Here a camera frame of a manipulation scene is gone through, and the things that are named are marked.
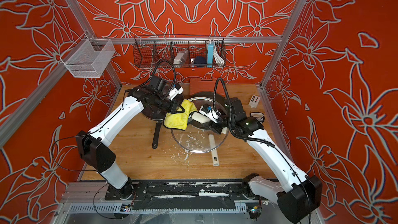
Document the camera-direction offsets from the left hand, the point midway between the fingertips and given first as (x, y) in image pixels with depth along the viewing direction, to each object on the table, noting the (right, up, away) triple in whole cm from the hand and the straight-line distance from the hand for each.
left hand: (183, 109), depth 76 cm
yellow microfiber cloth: (-2, -5, -3) cm, 6 cm away
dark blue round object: (+9, +29, +21) cm, 37 cm away
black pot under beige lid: (+17, +4, +7) cm, 19 cm away
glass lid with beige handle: (+6, -13, -4) cm, 15 cm away
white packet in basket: (-4, +30, +16) cm, 34 cm away
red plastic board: (+7, +16, +38) cm, 42 cm away
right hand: (+10, -4, -4) cm, 11 cm away
